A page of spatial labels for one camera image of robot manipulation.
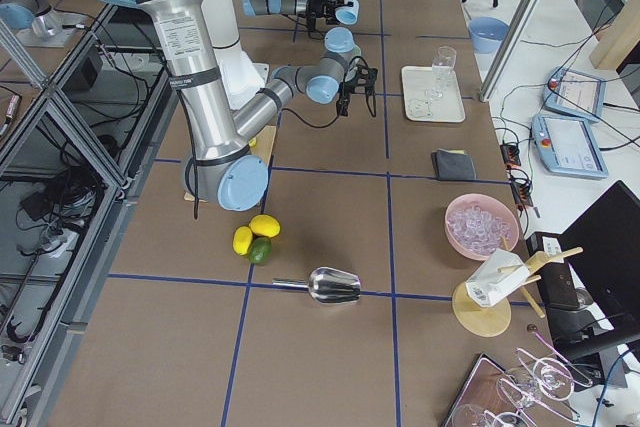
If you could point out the blue bowl on bench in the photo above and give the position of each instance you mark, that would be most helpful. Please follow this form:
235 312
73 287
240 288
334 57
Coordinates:
487 34

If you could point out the pink bowl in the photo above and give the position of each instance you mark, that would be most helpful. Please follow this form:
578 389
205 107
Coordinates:
492 205

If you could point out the aluminium frame post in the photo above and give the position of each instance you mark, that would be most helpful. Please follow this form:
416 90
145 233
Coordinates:
519 21

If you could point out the blue teach pendant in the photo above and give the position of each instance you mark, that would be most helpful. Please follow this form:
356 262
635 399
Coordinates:
567 147
573 93

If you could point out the light blue plastic cup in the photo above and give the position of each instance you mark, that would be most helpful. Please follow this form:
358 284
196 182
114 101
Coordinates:
348 12

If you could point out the blue teach pendant far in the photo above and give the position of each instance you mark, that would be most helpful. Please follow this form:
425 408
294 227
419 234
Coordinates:
573 93

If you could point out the white carton on stand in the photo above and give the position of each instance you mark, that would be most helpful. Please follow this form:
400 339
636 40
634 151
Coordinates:
500 275

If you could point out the cream bear tray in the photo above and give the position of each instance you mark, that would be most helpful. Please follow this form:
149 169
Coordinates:
416 80

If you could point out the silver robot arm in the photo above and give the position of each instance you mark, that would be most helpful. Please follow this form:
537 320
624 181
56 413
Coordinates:
226 102
292 9

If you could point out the ice cubes in pink bowl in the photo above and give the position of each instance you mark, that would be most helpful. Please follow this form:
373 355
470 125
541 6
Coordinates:
477 229

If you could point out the round wooden stand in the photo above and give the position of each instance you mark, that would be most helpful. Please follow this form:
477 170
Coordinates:
493 321

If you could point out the grey folded cloth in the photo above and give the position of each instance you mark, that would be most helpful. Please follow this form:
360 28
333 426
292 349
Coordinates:
453 167

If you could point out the blue teach pendant near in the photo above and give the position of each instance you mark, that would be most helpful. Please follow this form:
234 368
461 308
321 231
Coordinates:
567 147

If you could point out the wooden cutting board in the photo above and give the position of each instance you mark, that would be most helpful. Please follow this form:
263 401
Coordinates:
265 144

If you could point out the steel ice scoop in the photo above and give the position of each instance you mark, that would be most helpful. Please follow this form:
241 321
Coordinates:
327 285

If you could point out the glasses on dark tray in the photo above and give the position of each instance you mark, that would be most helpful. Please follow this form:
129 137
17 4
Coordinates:
534 392

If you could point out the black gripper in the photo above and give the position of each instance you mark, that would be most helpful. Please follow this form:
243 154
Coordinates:
346 89
315 3

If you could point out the green lime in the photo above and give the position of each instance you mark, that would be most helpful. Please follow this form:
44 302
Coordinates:
260 250

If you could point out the clear wine glass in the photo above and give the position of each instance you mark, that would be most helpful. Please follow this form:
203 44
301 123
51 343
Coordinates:
442 68

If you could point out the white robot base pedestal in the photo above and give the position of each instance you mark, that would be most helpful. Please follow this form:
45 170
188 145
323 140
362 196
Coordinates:
242 78

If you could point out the whole yellow lemon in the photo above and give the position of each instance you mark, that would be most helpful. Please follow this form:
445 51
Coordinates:
265 225

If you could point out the yellow sponge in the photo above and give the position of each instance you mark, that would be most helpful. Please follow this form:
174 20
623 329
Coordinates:
455 151

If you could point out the black monitor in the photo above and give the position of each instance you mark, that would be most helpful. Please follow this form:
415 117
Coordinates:
608 267

